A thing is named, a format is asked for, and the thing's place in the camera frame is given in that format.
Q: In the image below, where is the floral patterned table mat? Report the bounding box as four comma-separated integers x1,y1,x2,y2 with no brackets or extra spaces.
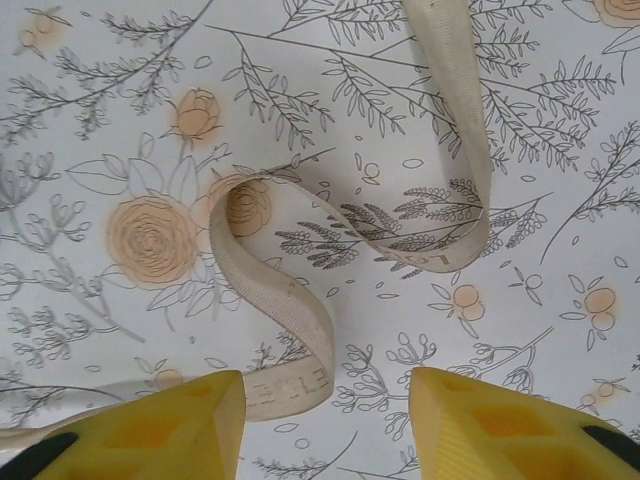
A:
0,0,640,480

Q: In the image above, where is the beige ribbon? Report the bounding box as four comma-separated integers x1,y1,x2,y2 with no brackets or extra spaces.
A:
0,0,494,454

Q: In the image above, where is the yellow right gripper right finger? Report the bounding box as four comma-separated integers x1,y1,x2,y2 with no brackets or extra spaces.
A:
408,367,640,480

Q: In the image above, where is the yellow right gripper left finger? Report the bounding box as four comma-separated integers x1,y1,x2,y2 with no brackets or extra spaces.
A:
9,369,247,480

